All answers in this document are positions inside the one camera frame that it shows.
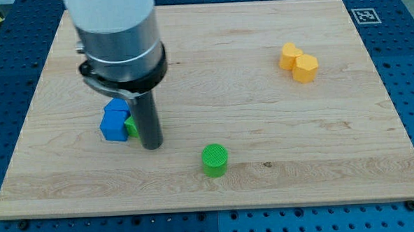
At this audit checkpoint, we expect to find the green cylinder block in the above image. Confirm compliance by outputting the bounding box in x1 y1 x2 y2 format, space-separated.
201 143 229 177

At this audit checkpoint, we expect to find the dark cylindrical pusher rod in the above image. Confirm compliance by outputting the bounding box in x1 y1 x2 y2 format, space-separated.
127 91 164 150

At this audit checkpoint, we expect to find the blue cube block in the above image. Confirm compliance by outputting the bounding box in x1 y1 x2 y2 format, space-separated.
99 110 129 142

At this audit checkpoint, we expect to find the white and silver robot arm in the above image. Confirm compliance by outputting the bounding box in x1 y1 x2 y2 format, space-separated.
63 0 167 99

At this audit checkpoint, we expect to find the green star block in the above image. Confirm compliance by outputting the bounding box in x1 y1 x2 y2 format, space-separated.
123 116 138 138

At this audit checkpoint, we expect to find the blue pentagon block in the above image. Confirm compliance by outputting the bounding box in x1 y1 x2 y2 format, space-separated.
103 99 131 115

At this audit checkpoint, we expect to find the white fiducial marker tag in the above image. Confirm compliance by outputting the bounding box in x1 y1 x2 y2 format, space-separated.
351 8 381 24

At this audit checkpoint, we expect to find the wooden board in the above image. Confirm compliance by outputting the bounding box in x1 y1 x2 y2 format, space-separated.
0 0 414 220

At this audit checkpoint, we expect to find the yellow heart block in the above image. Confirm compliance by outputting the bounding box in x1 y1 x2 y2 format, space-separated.
278 43 304 71

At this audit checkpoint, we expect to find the yellow hexagon block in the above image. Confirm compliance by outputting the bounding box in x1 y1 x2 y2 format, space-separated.
292 54 319 83

